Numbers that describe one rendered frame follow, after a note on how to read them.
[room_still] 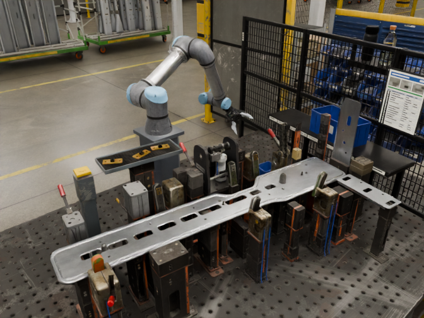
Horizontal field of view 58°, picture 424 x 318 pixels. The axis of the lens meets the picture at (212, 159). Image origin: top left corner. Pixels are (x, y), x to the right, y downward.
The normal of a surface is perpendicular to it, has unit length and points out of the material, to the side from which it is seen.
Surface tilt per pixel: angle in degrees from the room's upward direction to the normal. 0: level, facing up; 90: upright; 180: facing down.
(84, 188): 90
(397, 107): 90
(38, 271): 0
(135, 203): 90
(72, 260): 0
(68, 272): 0
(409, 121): 90
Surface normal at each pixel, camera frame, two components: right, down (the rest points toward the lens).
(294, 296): 0.00, -0.88
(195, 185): 0.54, 0.40
